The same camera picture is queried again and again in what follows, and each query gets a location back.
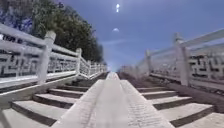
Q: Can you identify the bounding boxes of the grey stone ramp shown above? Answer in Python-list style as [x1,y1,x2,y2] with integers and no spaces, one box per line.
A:
[50,71,176,128]

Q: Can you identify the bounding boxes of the row of trees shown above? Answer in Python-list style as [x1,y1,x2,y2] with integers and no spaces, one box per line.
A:
[0,0,106,64]

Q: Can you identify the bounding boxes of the white carved stone railing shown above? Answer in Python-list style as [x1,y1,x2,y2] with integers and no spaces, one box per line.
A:
[120,28,224,92]
[0,23,109,101]

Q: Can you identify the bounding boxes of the grey stone steps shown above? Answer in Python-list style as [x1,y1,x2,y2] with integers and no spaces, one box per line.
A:
[117,71,224,128]
[0,71,110,128]

